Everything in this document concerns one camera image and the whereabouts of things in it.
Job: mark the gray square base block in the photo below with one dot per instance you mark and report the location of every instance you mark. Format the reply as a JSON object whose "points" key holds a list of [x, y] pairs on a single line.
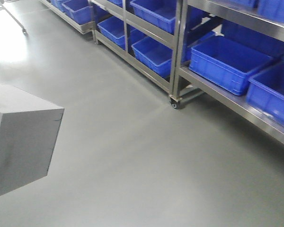
{"points": [[29, 128]]}

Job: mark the blue bin on rack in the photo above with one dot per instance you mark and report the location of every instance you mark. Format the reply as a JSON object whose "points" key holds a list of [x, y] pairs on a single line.
{"points": [[158, 57], [113, 29]]}

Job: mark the blue target bin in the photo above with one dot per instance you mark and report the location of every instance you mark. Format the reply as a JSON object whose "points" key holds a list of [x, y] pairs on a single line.
{"points": [[227, 63]]}

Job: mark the stainless steel rack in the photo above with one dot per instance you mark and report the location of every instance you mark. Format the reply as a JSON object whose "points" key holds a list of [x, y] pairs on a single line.
{"points": [[257, 24]]}

